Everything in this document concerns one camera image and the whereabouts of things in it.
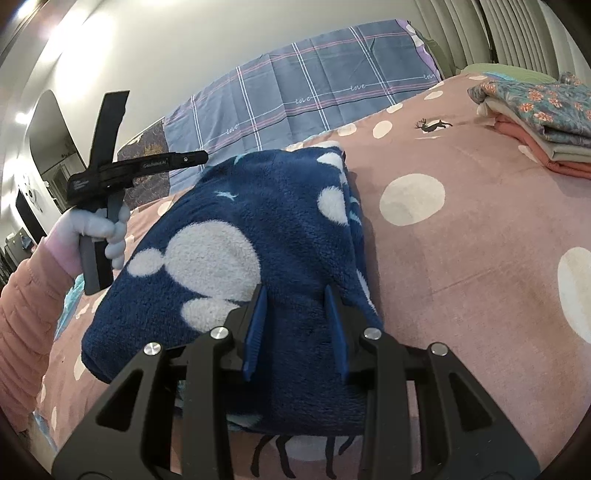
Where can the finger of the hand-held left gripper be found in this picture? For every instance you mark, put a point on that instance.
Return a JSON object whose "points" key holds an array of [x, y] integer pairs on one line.
{"points": [[175, 161]]}

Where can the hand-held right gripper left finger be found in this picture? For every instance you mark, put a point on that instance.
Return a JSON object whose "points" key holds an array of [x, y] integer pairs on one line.
{"points": [[256, 332]]}

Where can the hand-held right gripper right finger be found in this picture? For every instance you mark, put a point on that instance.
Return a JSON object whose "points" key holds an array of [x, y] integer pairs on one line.
{"points": [[337, 332]]}

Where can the navy fleece garment white spots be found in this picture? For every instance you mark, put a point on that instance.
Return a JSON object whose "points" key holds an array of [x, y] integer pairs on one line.
{"points": [[277, 221]]}

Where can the person's left forearm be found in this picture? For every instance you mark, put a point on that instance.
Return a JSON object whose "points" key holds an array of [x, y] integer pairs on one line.
{"points": [[27, 314]]}

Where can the stack of folded clothes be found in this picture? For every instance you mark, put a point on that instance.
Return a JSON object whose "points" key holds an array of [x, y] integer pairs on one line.
{"points": [[545, 106]]}

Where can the person's left hand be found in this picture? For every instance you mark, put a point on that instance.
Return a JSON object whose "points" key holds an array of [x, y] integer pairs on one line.
{"points": [[81, 226]]}

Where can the dark patterned pillow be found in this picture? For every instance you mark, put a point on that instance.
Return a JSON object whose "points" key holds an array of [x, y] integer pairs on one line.
{"points": [[147, 157]]}

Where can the pink polka dot bed blanket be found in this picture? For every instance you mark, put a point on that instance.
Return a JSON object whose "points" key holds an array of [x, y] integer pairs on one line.
{"points": [[461, 277]]}

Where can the blue plaid pillow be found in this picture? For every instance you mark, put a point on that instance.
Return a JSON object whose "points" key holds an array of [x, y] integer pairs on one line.
{"points": [[300, 92]]}

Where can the folded pink garment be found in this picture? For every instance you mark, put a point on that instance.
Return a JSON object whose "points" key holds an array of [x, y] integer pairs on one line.
{"points": [[545, 161]]}

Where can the purple dotted pillow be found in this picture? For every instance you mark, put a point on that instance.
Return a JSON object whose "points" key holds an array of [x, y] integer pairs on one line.
{"points": [[422, 46]]}

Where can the folded cream garment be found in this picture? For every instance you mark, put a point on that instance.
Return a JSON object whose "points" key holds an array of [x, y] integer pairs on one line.
{"points": [[512, 117]]}

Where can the green pillow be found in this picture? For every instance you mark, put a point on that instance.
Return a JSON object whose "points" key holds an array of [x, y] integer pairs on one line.
{"points": [[508, 74]]}

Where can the cream curtain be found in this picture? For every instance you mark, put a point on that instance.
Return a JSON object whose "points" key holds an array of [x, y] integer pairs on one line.
{"points": [[498, 27]]}

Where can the arched wall mirror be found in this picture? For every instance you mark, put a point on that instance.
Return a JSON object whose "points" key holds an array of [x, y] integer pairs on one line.
{"points": [[53, 138]]}

